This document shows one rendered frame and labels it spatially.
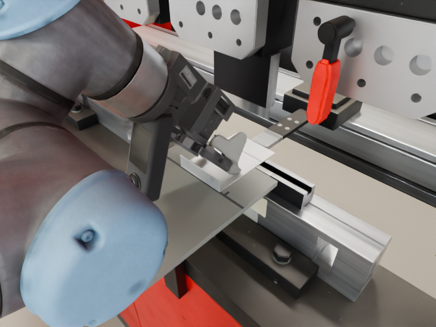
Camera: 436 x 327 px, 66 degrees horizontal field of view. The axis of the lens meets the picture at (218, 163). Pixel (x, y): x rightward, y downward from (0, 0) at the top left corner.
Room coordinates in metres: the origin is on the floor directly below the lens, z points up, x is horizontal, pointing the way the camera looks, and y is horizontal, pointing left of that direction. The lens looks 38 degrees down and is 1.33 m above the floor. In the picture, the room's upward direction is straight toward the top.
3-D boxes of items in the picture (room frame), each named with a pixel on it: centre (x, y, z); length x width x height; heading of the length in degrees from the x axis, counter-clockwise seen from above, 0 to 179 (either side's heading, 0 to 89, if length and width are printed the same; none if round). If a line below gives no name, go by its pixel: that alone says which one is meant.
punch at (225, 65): (0.45, -0.04, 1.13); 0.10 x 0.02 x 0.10; 46
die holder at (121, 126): (0.83, 0.36, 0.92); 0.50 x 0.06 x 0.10; 46
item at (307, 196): (0.42, -0.06, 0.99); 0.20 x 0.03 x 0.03; 46
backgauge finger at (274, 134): (0.56, -0.16, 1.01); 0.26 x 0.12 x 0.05; 136
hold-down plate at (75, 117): (0.82, 0.43, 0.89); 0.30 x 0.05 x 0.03; 46
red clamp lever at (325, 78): (0.29, -0.10, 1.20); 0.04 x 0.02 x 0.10; 136
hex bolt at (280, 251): (0.31, -0.10, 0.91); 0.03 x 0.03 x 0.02
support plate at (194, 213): (0.34, 0.07, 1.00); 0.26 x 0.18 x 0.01; 136
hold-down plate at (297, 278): (0.38, -0.02, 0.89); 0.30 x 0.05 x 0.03; 46
